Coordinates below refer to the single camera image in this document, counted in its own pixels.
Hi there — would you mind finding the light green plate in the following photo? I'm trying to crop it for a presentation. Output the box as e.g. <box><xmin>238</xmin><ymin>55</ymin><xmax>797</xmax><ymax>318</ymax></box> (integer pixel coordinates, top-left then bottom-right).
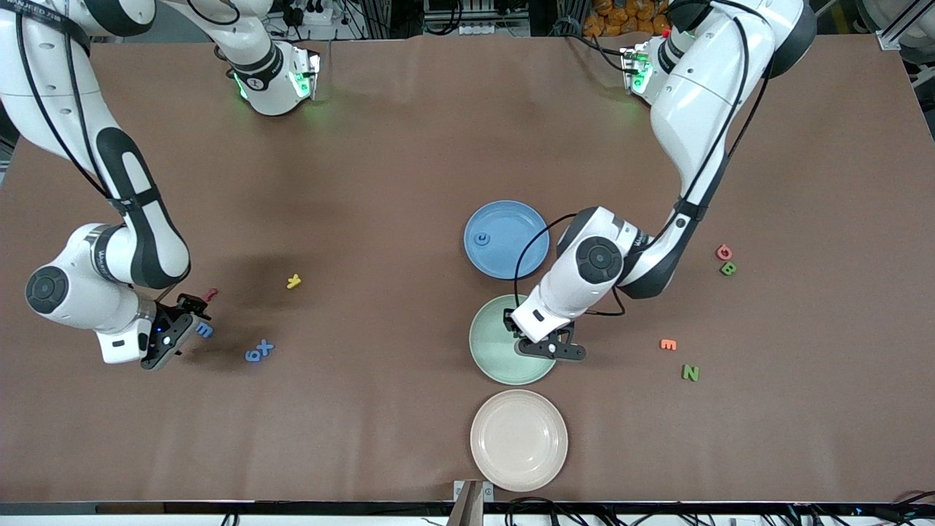
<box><xmin>468</xmin><ymin>294</ymin><xmax>562</xmax><ymax>386</ymax></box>

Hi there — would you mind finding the blue plate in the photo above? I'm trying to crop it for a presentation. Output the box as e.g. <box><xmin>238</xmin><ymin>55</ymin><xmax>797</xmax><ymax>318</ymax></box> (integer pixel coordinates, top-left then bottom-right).
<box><xmin>463</xmin><ymin>199</ymin><xmax>551</xmax><ymax>281</ymax></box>

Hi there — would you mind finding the pale pink plate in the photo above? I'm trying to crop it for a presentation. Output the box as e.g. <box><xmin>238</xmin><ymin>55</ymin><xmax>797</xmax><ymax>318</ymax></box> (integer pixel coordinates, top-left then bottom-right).
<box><xmin>470</xmin><ymin>389</ymin><xmax>569</xmax><ymax>493</ymax></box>

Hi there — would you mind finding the brown table cover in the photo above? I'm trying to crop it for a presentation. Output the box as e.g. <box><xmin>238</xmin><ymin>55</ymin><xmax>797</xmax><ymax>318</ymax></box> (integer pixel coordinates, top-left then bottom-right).
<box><xmin>0</xmin><ymin>33</ymin><xmax>935</xmax><ymax>506</ymax></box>

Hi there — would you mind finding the long white power strip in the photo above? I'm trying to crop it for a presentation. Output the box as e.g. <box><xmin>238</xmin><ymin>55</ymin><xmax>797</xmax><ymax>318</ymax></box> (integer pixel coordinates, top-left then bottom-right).
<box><xmin>457</xmin><ymin>21</ymin><xmax>531</xmax><ymax>37</ymax></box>

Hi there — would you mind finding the white power strip with plugs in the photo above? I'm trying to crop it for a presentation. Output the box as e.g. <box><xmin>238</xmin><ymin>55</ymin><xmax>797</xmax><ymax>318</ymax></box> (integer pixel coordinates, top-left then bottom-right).
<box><xmin>292</xmin><ymin>0</ymin><xmax>334</xmax><ymax>27</ymax></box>

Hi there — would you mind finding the orange objects pile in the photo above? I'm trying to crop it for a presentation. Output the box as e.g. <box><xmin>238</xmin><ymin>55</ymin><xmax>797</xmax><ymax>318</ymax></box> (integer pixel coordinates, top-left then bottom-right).
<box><xmin>583</xmin><ymin>0</ymin><xmax>674</xmax><ymax>39</ymax></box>

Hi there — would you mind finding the metal table edge bracket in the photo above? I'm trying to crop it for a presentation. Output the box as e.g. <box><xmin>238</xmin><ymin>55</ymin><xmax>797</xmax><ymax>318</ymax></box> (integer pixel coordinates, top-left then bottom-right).
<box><xmin>447</xmin><ymin>479</ymin><xmax>495</xmax><ymax>526</ymax></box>

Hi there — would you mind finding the black table edge rail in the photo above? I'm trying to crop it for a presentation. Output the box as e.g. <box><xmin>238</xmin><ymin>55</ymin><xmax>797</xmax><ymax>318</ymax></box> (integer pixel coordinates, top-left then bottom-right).
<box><xmin>0</xmin><ymin>500</ymin><xmax>935</xmax><ymax>517</ymax></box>

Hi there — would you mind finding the black base power cable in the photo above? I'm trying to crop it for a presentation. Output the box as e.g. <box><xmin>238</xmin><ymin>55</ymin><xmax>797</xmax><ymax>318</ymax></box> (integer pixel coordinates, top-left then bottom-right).
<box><xmin>555</xmin><ymin>18</ymin><xmax>630</xmax><ymax>74</ymax></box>

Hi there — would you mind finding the aluminium frame profile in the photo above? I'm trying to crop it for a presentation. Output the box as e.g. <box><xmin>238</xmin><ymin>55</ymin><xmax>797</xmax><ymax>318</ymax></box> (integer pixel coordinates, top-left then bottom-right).
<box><xmin>877</xmin><ymin>0</ymin><xmax>923</xmax><ymax>52</ymax></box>

